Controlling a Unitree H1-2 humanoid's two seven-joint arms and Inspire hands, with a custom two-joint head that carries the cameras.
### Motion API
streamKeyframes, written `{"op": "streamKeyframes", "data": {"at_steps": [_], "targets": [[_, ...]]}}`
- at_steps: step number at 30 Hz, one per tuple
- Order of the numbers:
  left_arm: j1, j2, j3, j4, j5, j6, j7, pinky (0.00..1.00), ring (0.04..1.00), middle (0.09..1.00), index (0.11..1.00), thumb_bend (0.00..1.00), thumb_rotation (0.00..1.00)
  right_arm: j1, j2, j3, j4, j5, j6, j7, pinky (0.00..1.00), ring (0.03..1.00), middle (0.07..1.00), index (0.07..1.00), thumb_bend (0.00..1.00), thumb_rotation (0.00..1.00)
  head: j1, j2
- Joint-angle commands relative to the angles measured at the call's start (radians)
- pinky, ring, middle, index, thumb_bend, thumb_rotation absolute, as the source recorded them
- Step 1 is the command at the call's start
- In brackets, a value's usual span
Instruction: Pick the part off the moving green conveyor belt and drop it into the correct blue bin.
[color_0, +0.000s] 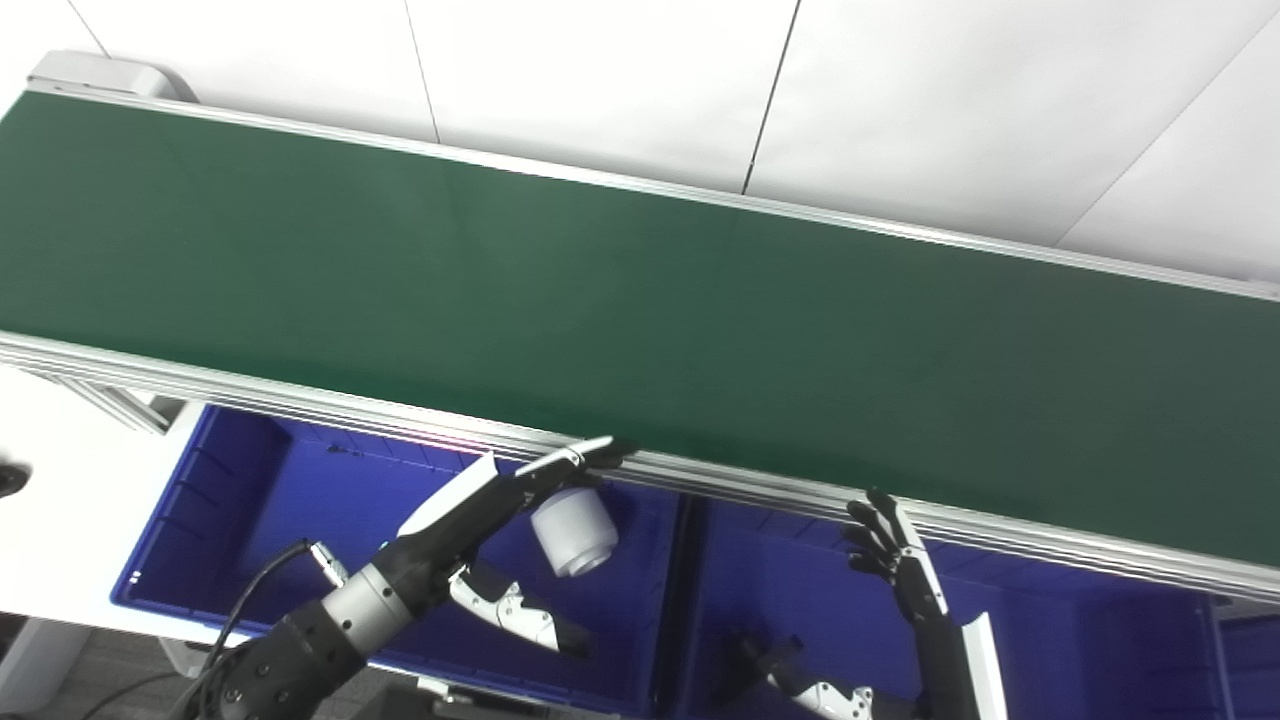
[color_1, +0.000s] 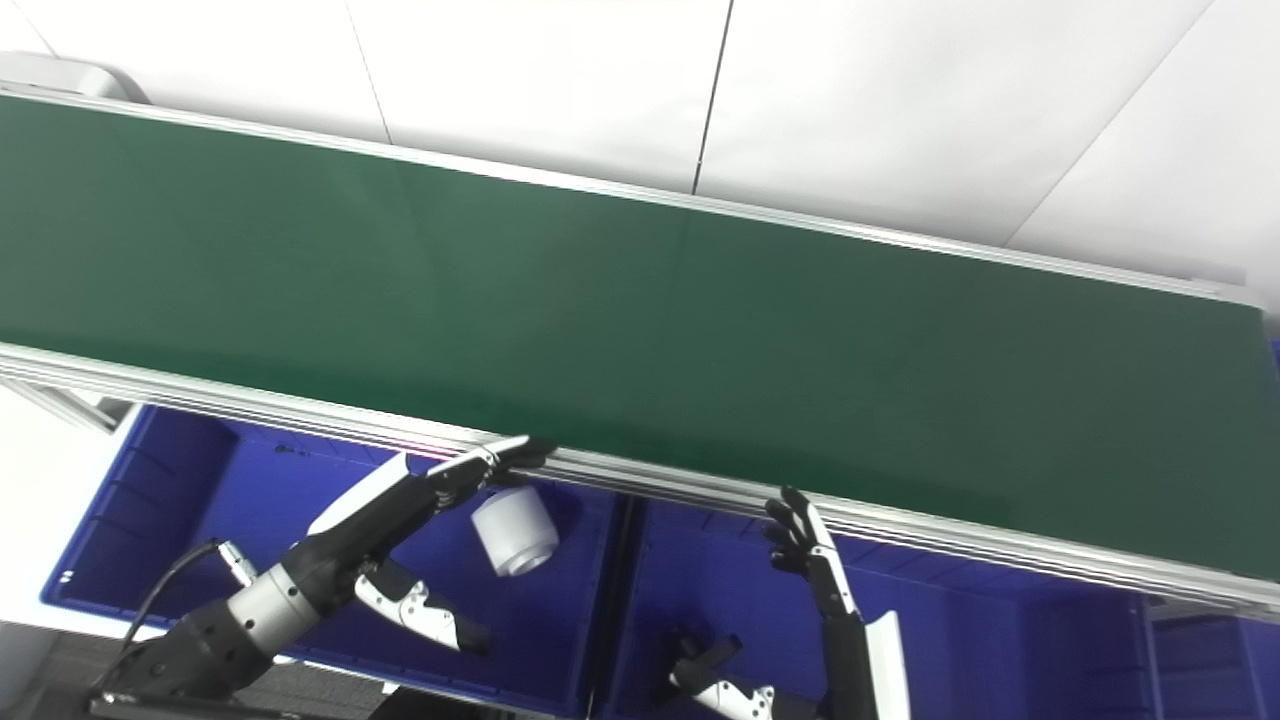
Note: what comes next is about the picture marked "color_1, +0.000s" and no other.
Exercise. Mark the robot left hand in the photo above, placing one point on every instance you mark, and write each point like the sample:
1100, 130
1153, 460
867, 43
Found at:
350, 530

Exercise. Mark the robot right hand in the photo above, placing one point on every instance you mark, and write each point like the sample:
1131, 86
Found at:
850, 660

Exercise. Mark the white round plastic part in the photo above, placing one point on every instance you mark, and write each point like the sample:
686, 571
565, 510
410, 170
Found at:
515, 530

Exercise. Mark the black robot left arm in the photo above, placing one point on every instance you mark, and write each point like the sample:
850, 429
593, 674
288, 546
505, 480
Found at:
200, 640

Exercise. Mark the green conveyor belt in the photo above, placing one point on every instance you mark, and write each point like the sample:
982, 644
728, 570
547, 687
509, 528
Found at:
300, 418
640, 330

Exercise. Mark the black plastic part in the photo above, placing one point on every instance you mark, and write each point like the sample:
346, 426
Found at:
705, 655

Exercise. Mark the grey conveyor end housing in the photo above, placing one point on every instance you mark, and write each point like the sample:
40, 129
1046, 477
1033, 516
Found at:
70, 75

